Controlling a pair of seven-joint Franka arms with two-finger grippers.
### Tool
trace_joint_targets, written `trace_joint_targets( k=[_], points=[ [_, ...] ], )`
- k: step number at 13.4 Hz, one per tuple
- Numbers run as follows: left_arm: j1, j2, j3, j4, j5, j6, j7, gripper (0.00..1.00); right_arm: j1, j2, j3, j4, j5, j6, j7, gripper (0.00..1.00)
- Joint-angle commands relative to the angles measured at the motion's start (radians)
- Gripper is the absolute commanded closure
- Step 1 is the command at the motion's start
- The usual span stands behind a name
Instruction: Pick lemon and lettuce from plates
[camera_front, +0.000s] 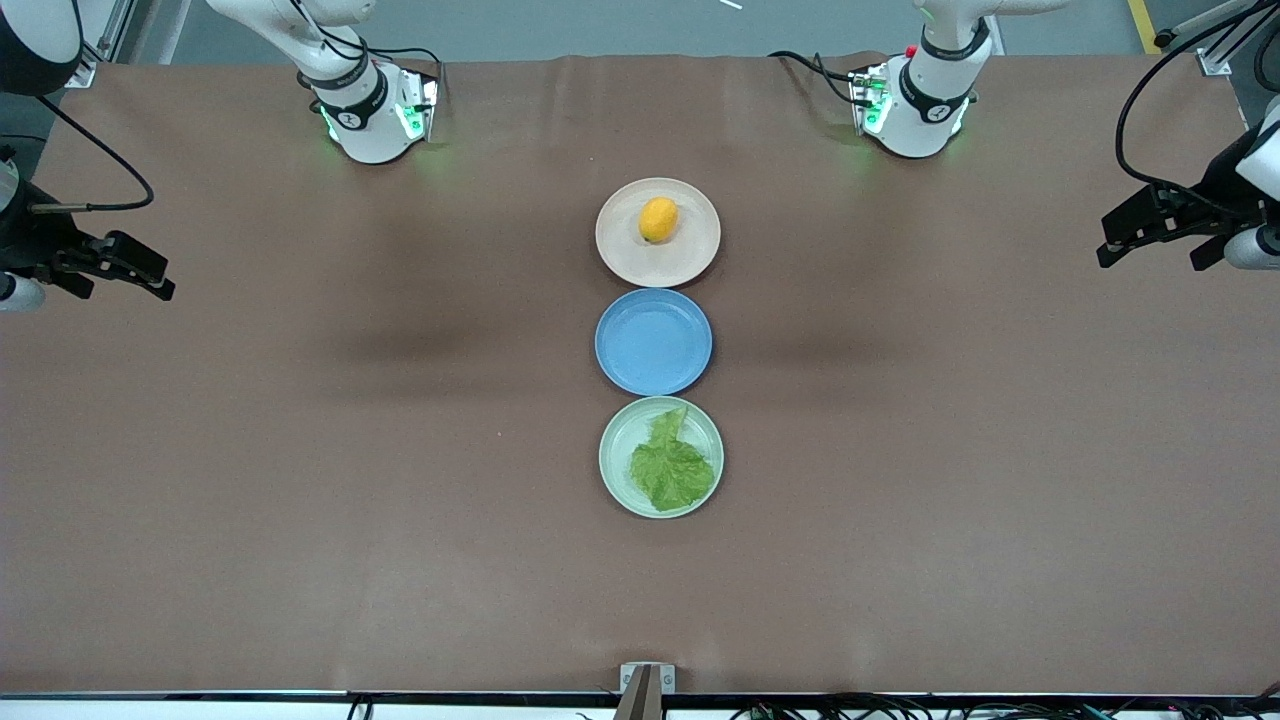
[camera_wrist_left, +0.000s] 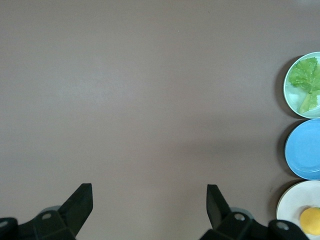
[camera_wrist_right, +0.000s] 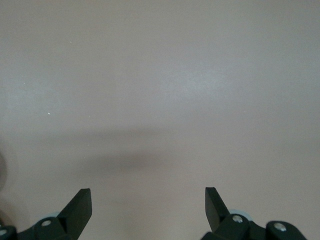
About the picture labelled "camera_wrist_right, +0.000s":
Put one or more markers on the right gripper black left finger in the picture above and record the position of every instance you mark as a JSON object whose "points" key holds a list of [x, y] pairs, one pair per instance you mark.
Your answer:
{"points": [[75, 215]]}

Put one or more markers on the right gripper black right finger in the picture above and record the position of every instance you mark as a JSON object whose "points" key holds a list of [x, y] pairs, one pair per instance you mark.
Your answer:
{"points": [[217, 215]]}

